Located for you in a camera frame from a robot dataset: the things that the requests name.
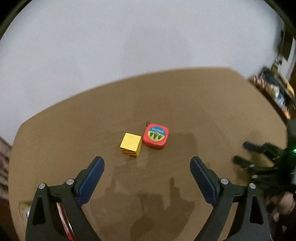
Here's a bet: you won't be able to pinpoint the yellow cube block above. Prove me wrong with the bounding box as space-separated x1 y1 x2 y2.
120 133 142 158

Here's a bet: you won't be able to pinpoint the beige patterned curtain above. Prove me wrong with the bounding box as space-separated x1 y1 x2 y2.
0 137 11 201

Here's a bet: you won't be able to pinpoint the right hand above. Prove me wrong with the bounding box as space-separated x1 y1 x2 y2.
271 192 295 221

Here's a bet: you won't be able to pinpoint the red toffee tin box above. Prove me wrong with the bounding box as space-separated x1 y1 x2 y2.
19 198 77 240

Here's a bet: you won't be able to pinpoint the red tape measure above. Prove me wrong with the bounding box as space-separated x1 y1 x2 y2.
142 122 169 150

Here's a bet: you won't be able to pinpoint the dark wall frame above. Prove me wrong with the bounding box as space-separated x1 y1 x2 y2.
279 23 295 61

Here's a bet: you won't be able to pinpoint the cluttered side shelf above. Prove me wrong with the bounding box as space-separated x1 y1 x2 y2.
248 67 295 123

